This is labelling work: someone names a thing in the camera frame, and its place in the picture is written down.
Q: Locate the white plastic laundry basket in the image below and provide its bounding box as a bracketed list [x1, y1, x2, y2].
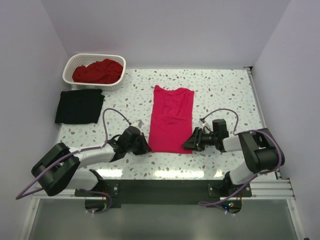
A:
[62, 53, 127, 92]

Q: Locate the aluminium table edge rail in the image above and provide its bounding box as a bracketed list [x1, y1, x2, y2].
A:
[244, 66, 310, 240]

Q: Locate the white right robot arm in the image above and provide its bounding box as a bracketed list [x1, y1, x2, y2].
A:
[182, 119, 285, 197]

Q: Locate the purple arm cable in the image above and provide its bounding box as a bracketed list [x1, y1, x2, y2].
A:
[15, 107, 133, 201]
[198, 107, 285, 208]

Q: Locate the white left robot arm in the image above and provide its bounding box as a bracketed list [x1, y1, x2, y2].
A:
[31, 120, 152, 197]

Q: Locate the pink t shirt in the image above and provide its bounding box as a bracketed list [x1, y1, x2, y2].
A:
[148, 85, 195, 154]

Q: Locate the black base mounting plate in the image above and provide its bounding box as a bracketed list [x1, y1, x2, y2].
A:
[74, 179, 240, 211]

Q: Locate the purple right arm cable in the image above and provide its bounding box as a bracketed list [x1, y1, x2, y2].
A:
[198, 107, 285, 208]

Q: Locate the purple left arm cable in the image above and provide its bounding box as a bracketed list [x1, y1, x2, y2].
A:
[15, 107, 133, 201]

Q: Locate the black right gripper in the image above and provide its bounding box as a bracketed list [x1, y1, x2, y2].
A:
[181, 126, 218, 152]

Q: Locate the black folded t shirt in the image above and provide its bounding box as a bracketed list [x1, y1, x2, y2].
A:
[54, 89, 105, 125]

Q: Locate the dark red t shirt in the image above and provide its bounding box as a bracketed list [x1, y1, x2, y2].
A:
[72, 59, 123, 84]

